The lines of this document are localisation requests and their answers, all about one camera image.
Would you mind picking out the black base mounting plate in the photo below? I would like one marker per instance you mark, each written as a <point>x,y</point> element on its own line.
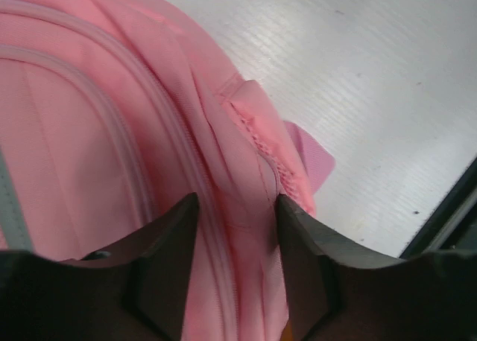
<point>452,225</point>

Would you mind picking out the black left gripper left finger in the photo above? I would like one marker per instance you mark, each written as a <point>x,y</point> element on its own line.
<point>133,289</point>

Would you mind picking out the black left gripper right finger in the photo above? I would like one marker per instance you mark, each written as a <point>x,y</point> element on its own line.
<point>337,289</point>

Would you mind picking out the pink student backpack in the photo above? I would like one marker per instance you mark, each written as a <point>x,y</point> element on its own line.
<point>112,111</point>

